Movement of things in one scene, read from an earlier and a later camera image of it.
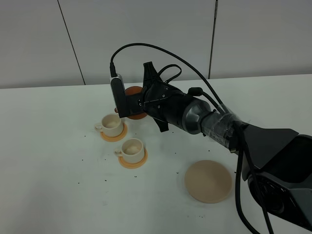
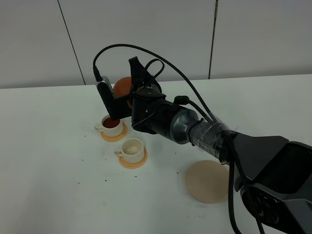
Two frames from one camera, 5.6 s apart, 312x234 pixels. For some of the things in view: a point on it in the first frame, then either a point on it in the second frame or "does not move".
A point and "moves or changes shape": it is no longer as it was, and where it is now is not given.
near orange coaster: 134,165 does not move
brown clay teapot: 133,90 moves or changes shape
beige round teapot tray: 208,182 does not move
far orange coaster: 116,138 does not move
